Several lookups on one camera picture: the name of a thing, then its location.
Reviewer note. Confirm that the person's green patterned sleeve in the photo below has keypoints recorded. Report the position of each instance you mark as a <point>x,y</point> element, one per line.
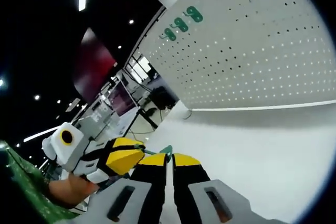
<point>26,182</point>

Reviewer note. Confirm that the black computer case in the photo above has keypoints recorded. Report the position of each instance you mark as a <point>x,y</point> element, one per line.
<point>162,96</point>

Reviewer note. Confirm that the white perforated mounting plate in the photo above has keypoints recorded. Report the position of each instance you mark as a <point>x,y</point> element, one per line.
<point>249,51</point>

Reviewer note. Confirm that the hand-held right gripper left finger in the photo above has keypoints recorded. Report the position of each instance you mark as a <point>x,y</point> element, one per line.
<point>118,203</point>

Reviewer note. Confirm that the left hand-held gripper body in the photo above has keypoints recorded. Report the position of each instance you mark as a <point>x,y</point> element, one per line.
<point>71,153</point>

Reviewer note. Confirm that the person's left hand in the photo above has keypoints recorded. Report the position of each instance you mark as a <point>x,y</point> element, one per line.
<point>68,190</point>

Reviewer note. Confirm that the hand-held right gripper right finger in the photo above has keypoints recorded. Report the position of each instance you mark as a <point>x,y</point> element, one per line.
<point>204,203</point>

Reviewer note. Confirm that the large dark red screen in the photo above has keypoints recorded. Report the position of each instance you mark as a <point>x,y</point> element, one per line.
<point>92,69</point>

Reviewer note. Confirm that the green hook assembly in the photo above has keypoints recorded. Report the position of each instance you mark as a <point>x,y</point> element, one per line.
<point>181,24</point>
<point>195,14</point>
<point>168,150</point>
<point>170,35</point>

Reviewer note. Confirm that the laptop with purple screen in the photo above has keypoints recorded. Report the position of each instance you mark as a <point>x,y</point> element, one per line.
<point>123,98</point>

